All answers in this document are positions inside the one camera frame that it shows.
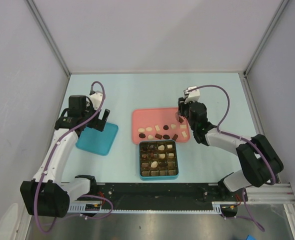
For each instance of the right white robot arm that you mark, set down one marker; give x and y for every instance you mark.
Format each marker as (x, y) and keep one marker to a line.
(258, 160)

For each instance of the metal tongs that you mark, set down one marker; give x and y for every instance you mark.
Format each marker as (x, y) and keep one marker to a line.
(179, 118)

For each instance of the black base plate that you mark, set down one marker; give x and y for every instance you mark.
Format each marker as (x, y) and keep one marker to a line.
(168, 193)

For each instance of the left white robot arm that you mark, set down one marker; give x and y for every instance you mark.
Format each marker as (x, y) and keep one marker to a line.
(44, 195)

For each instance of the white cable duct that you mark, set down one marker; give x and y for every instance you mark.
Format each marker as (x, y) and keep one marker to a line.
(181, 208)

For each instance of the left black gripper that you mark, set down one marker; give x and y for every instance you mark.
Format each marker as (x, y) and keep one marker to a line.
(98, 124)

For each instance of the teal box lid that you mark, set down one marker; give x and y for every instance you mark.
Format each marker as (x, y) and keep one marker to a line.
(98, 142)

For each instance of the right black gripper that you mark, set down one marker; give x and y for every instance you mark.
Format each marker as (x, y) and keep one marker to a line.
(182, 105)

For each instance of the brown bar chocolate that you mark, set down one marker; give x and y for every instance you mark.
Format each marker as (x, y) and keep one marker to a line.
(158, 136)

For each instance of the teal chocolate box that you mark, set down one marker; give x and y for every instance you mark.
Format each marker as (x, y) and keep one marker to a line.
(164, 167)

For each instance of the white chocolate piece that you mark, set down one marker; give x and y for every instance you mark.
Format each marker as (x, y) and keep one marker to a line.
(161, 147)

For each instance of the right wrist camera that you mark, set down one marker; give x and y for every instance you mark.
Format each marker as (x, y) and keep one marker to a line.
(191, 94)

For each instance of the pink tray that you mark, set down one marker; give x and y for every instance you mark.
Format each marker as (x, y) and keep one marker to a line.
(165, 118)

